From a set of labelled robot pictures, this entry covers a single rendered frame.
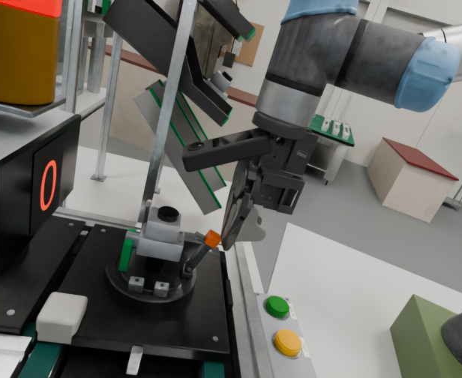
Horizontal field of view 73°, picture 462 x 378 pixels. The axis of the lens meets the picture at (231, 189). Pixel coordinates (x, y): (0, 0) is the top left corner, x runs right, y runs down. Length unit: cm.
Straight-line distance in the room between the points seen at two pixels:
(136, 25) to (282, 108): 35
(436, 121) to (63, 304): 715
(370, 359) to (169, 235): 50
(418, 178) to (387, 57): 466
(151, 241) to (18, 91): 30
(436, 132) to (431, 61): 696
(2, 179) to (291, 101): 29
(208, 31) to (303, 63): 567
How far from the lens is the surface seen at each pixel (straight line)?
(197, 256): 50
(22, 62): 22
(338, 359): 72
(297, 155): 43
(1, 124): 25
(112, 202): 93
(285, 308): 57
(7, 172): 20
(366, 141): 713
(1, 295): 51
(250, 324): 53
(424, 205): 518
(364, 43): 39
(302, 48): 39
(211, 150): 40
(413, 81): 39
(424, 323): 77
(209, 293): 53
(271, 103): 39
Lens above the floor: 132
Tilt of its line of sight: 23 degrees down
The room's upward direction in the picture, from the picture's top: 18 degrees clockwise
